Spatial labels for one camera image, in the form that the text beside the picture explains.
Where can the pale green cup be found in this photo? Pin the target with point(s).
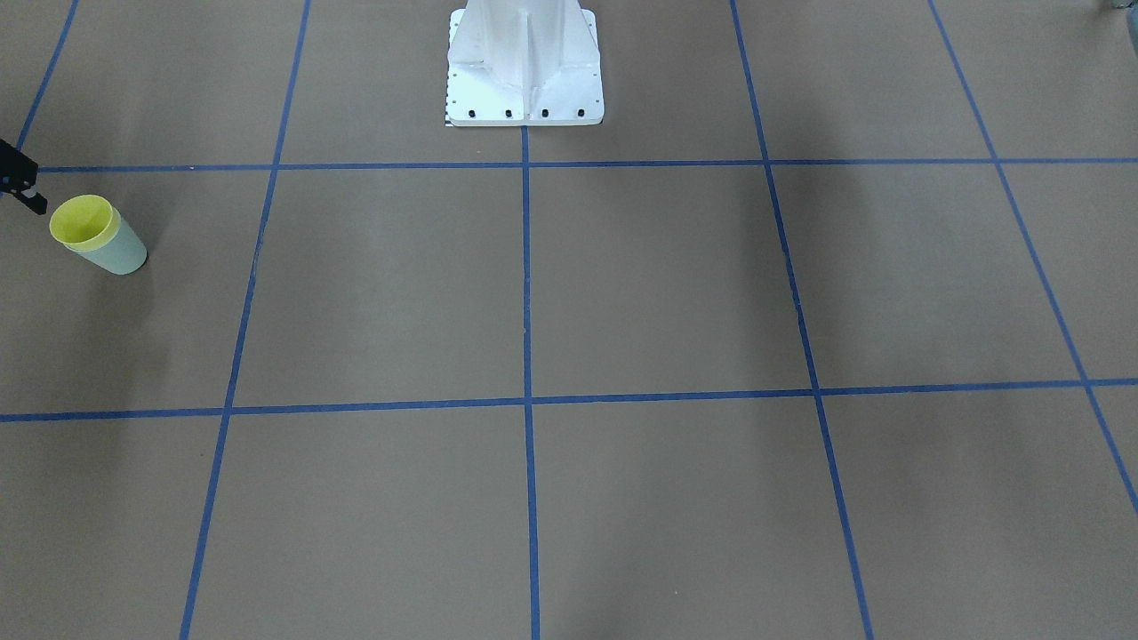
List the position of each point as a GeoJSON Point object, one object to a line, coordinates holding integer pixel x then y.
{"type": "Point", "coordinates": [117, 249]}

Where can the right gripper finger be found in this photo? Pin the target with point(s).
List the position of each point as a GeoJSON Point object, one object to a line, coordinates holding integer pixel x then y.
{"type": "Point", "coordinates": [19, 177]}

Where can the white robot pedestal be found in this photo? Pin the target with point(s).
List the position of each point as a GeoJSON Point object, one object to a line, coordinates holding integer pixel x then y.
{"type": "Point", "coordinates": [523, 63]}

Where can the yellow cup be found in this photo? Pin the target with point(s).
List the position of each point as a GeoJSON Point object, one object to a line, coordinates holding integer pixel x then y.
{"type": "Point", "coordinates": [85, 223]}

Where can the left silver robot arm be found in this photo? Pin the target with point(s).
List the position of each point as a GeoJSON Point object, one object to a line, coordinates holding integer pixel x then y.
{"type": "Point", "coordinates": [1129, 7]}

